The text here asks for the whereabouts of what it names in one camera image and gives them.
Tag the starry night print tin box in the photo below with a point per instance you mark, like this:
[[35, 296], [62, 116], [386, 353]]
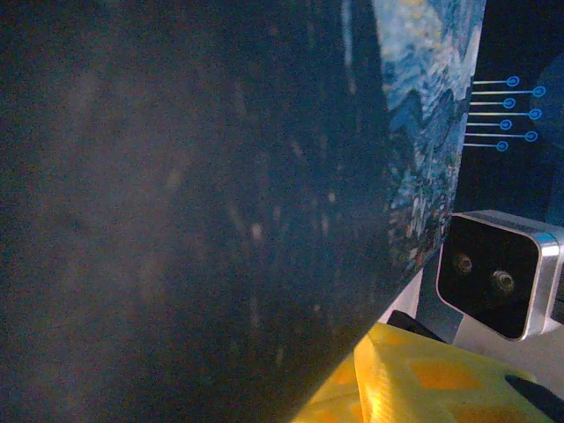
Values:
[[220, 176]]

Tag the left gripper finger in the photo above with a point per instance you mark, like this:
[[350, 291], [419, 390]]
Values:
[[396, 379]]

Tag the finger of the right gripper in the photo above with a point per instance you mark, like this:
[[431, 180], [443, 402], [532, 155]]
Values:
[[416, 325], [535, 394]]

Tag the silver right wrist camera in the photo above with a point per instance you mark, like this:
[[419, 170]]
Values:
[[493, 273]]

